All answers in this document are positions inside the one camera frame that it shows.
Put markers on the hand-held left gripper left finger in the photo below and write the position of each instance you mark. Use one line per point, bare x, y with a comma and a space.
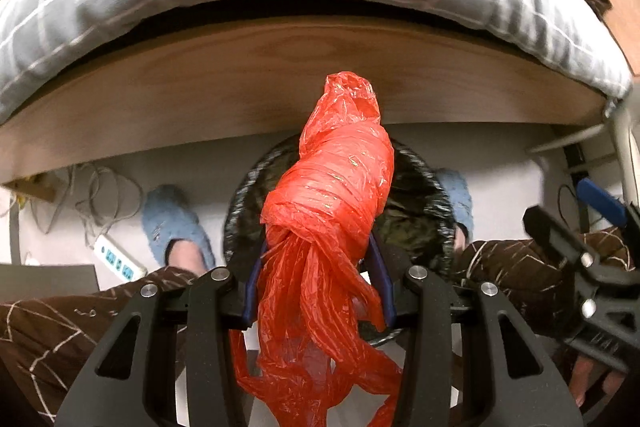
251, 297

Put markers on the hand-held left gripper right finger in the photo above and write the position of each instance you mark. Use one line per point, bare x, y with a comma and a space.
385, 287

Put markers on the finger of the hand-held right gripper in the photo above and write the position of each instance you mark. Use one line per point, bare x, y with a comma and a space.
555, 234
600, 202

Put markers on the black trash bin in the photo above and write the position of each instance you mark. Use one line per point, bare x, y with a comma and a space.
420, 217

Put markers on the red plastic bag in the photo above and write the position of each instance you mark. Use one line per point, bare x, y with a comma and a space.
330, 187

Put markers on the person's right hand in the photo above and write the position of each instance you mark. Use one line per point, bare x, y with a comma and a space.
585, 377

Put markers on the white chair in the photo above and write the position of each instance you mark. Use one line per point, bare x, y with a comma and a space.
627, 147

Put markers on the blue fuzzy slipper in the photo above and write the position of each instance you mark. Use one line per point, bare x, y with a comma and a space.
165, 217
457, 197

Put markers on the white power strip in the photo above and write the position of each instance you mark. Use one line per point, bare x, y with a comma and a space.
115, 257

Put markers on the grey flat panel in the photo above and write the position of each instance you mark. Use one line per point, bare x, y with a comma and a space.
50, 282

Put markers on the person's left leg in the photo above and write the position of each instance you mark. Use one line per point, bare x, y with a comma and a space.
40, 332

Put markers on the wooden bed side rail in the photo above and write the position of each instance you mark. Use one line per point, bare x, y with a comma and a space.
200, 82

